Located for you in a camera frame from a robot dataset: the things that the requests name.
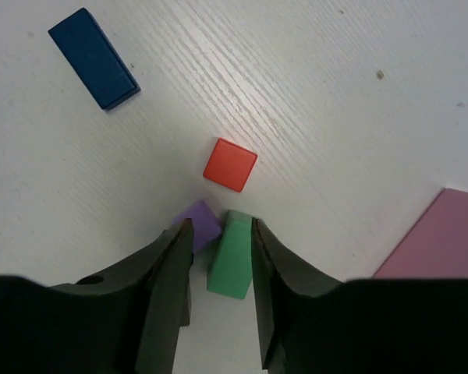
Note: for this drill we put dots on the purple wood block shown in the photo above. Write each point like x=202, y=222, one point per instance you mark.
x=206, y=225

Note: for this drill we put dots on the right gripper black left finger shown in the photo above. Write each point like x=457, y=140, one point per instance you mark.
x=125, y=318

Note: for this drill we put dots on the pink plastic box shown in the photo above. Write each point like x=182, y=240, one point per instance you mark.
x=437, y=244

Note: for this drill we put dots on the dark blue wood block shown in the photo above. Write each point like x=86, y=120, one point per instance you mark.
x=93, y=58

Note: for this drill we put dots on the green wood block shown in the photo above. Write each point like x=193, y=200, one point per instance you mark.
x=230, y=273

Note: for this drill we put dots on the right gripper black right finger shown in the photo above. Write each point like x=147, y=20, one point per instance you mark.
x=310, y=322

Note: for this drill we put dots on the red wood block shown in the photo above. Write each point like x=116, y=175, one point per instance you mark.
x=230, y=165

